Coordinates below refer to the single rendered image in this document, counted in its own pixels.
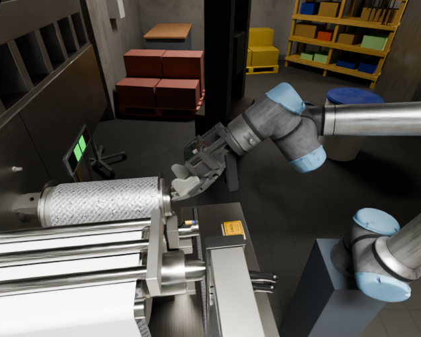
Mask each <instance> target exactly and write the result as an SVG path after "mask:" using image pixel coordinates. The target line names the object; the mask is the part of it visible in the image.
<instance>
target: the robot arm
mask: <svg viewBox="0 0 421 337"><path fill-rule="evenodd" d="M317 136H421V102H394V103H377V104H343V105H326V106H315V105H314V104H313V103H311V102H309V101H302V99H301V98H300V96H299V95H298V93H297V92H296V91H295V90H294V89H293V87H292V86H291V85H290V84H288V83H287V82H282V83H280V84H279V85H278V86H275V87H274V88H273V89H272V90H270V91H269V92H267V93H265V95H264V96H263V97H262V98H260V99H259V100H257V101H256V102H255V103H254V104H253V105H252V106H250V107H249V108H247V109H246V110H245V111H244V112H243V113H242V114H240V115H238V116H237V117H236V118H235V119H234V120H232V121H231V122H230V123H228V126H227V127H224V126H223V125H222V124H221V123H220V122H219V123H218V124H216V125H215V126H213V127H212V128H211V129H210V130H209V131H208V132H206V133H205V134H204V135H202V136H200V135H198V136H196V137H195V138H193V139H192V140H191V141H190V142H189V143H188V144H187V145H185V146H184V147H183V149H184V151H183V153H184V166H182V165H179V164H174V165H172V168H171V169H172V171H173V172H174V174H175V175H176V176H177V179H174V180H173V181H172V187H171V189H172V190H174V189H175V190H176V192H177V194H176V195H175V196H174V197H173V198H171V200H172V201H179V200H183V199H187V198H189V197H193V196H195V195H197V194H199V193H201V192H203V191H204V190H206V189H207V188H208V187H209V186H210V185H211V184H212V183H213V182H215V180H216V179H217V178H218V177H219V176H220V175H221V173H222V172H223V171H224V169H225V184H226V185H228V188H229V191H236V190H238V189H239V176H238V175H237V162H236V154H235V153H237V154H238V155H240V156H241V155H242V154H244V153H245V152H246V151H249V150H251V149H252V148H253V147H255V146H256V145H258V144H259V143H260V142H262V141H264V139H266V138H267V137H270V138H271V140H272V141H273V142H274V143H275V145H276V146H277V148H278V149H279V150H280V151H281V152H282V154H283V155H284V156H285V158H286V159H287V160H288V163H289V164H291V165H292V166H293V167H294V169H295V170H296V171H297V172H299V173H309V172H311V171H314V170H315V169H317V168H319V167H320V166H321V165H322V164H323V163H324V161H325V159H326V153H325V151H324V149H323V148H322V147H323V146H322V145H320V143H319V142H318V140H317ZM194 140H196V141H194ZM191 143H192V144H191ZM189 144H191V145H190V146H188V145H189ZM198 177H200V178H201V179H199V178H198ZM330 258H331V262H332V264H333V266H334V267H335V268H336V270H338V272H340V274H342V275H343V276H345V277H346V278H348V279H350V280H353V281H355V282H356V285H357V287H358V289H359V290H360V291H361V292H362V293H363V294H365V295H366V296H368V297H370V298H373V299H375V300H380V301H384V302H401V301H404V300H407V299H408V298H409V297H410V292H411V289H410V287H409V283H411V282H413V281H414V280H416V279H418V278H419V277H420V276H421V214H419V215H418V216H417V217H415V218H414V219H413V220H411V222H409V223H408V224H407V225H405V226H404V227H403V228H401V229H400V225H399V223H398V222H397V220H395V218H393V216H391V215H389V214H387V213H385V212H383V211H381V210H378V209H373V208H363V209H360V210H359V211H357V213H356V214H355V215H354V216H353V220H352V222H351V224H350V226H349V228H348V230H347V232H346V234H345V236H344V238H343V239H342V240H340V241H339V242H337V243H336V244H335V245H334V246H333V248H332V250H331V253H330Z"/></svg>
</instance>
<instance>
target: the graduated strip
mask: <svg viewBox="0 0 421 337"><path fill-rule="evenodd" d="M192 214H193V220H198V209H197V208H192ZM198 227H199V220H198ZM195 243H196V258H197V259H201V261H203V256H202V244H201V238H200V227H199V236H195ZM199 288H200V302H201V310H202V325H203V332H204V337H206V280H205V277H204V278H203V279H202V280H200V281H199Z"/></svg>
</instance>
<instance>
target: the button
mask: <svg viewBox="0 0 421 337"><path fill-rule="evenodd" d="M223 228H224V231H225V235H236V234H243V236H244V231H243V227H242V225H241V221H229V222H224V223H223Z"/></svg>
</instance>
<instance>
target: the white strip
mask: <svg viewBox="0 0 421 337"><path fill-rule="evenodd" d="M134 296H135V290H132V291H127V292H115V293H109V294H98V295H92V296H81V297H74V298H64V299H57V300H46V301H40V302H29V303H23V304H11V305H6V306H0V337H142V336H141V334H140V331H139V329H138V326H137V324H136V321H135V319H140V318H145V317H146V297H141V298H134Z"/></svg>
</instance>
